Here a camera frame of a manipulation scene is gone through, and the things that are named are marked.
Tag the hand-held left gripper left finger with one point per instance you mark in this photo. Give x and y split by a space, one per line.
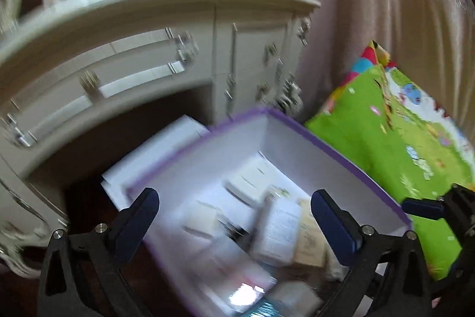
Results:
135 224

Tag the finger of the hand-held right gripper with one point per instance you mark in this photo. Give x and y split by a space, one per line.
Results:
423 208

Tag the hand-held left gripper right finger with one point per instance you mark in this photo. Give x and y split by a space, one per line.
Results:
337 228

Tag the beige cardboard box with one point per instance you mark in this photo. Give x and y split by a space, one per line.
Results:
293 235

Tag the purple storage box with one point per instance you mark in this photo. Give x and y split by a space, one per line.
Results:
289 142

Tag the black applicator box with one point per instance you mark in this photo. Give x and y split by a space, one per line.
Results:
234 229

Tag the small white box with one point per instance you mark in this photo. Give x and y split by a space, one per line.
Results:
200 220

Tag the green cartoon play mat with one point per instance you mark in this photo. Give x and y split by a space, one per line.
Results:
389 146

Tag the white box lid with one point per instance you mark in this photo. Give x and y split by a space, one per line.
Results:
159 153

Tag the white flat box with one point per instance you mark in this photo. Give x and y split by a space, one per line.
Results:
250 183

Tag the white glossy packet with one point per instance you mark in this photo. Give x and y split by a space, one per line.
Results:
237 280

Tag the cream dressing table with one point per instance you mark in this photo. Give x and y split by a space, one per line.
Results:
130 23

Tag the pink embroidered curtain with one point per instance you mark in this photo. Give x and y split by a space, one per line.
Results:
371 5

